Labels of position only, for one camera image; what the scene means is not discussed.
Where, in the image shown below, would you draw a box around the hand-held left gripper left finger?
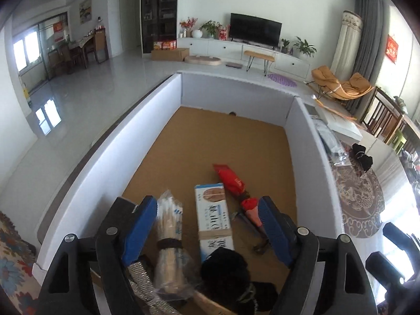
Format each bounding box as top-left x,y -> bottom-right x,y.
39,197 -> 158,315

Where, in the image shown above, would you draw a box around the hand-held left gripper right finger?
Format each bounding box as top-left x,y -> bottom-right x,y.
257,195 -> 378,315

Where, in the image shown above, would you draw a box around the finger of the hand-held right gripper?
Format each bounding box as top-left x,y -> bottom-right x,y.
382,222 -> 420,250
366,252 -> 406,286

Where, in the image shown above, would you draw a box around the bagged wooden chopsticks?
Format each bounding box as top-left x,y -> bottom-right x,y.
154,190 -> 202,301

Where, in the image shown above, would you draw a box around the blue white medicine box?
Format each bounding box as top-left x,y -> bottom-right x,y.
195,183 -> 235,263

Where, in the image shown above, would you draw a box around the red snack packet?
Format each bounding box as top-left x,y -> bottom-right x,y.
213,163 -> 263,227

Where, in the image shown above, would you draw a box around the large white box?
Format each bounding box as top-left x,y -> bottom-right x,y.
36,72 -> 345,315

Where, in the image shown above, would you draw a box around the silver textured pouch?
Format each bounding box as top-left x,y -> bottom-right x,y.
126,259 -> 171,315

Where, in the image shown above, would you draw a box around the green chair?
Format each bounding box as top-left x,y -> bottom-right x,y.
392,128 -> 407,153

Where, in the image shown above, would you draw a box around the clear plastic bag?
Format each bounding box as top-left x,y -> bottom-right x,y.
312,118 -> 348,165

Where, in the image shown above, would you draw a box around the dark wooden chair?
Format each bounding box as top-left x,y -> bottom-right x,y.
361,87 -> 404,138

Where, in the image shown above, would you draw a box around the flat white box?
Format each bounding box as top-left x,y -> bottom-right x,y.
317,107 -> 363,138

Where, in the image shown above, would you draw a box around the floral patterned cloth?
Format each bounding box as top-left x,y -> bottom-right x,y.
0,212 -> 36,315

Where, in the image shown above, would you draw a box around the purple round mat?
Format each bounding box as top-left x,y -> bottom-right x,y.
267,73 -> 297,87

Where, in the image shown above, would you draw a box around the orange lounge chair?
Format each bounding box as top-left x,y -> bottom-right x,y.
311,66 -> 375,101

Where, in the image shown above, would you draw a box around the wooden bench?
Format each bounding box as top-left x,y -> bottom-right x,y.
243,50 -> 275,73

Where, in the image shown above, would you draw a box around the brown cardboard box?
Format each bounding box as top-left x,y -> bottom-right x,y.
151,48 -> 190,62

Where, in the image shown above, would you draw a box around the round wooden board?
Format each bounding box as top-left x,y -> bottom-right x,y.
185,56 -> 223,67

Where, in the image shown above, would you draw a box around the large green potted plant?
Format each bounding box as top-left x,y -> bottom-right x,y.
293,37 -> 317,60

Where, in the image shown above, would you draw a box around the wooden dining table set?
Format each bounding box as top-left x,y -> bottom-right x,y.
48,28 -> 109,79

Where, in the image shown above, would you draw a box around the grey curtain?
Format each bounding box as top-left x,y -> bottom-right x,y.
348,0 -> 389,115

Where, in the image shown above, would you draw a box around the white television cabinet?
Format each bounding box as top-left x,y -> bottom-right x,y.
177,38 -> 311,81

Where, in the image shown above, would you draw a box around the black television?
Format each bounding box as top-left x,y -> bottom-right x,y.
230,13 -> 283,47

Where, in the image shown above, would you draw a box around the covered standing air conditioner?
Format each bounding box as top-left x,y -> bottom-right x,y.
330,10 -> 364,73

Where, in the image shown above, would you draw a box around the red flower bouquet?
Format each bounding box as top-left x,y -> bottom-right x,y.
179,17 -> 198,38

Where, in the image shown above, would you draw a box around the bushy green potted plant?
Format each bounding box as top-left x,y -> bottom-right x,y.
199,20 -> 221,38

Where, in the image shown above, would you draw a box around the dark glass display cabinet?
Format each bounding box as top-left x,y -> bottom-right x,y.
141,0 -> 179,54

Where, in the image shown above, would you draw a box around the red wall decoration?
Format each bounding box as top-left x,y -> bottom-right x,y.
386,34 -> 398,64

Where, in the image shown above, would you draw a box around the framed wall painting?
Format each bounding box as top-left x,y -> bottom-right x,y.
80,0 -> 92,24

